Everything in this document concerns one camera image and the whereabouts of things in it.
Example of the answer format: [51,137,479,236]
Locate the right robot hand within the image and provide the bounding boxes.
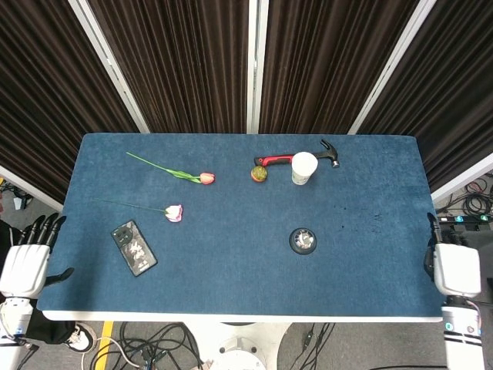
[422,212,482,300]

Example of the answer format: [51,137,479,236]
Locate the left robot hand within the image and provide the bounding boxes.
[0,212,75,298]

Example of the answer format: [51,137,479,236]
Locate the black power strip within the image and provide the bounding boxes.
[438,214,493,225]

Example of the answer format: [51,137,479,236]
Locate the black white sneaker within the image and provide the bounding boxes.
[67,322,96,352]

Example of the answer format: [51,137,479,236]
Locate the black smartphone with patterned case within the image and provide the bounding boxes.
[110,220,158,278]

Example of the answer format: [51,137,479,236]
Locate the pink white artificial tulip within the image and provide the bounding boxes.
[93,197,184,224]

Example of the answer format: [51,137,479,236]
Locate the dark brown curtain panel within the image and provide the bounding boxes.
[358,0,493,193]
[0,0,140,205]
[258,0,419,135]
[87,0,250,134]

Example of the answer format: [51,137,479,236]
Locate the white paper cup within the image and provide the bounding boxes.
[290,151,319,186]

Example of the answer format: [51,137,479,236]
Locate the orange pink artificial tulip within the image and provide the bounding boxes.
[126,151,216,186]

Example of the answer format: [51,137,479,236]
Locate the red black claw hammer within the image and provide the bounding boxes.
[253,139,343,170]

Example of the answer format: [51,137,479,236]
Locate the blue table cloth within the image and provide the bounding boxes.
[40,133,446,318]

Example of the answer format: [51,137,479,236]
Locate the coiled black cables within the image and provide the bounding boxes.
[434,177,493,219]

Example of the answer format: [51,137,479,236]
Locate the white partition frame post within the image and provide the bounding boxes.
[347,0,438,135]
[430,153,493,204]
[245,0,270,135]
[0,165,64,211]
[68,0,150,134]

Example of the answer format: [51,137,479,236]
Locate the white cable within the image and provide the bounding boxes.
[81,336,144,370]

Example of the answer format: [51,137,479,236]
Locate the black floor cable bundle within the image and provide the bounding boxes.
[113,321,205,370]

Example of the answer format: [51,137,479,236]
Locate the black cable with inline switch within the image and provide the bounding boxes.
[287,322,336,370]

